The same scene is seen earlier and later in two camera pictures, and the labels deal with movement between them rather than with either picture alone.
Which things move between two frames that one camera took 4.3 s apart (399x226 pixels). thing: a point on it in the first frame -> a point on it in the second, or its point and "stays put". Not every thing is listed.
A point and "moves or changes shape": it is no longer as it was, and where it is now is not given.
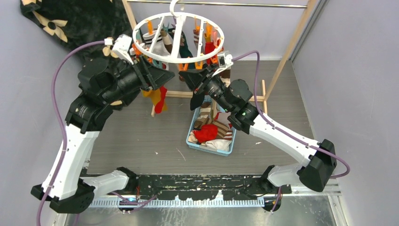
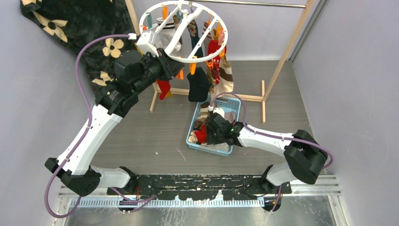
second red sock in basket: [207, 132] stays put
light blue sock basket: [212, 132] stays put
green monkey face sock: [184, 51] -> [193, 30]
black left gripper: [150, 77] -> [170, 66]
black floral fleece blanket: [73, 22] stays put
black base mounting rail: [205, 188] stays put
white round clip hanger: [178, 37] moves or changes shape
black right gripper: [193, 78] -> [210, 139]
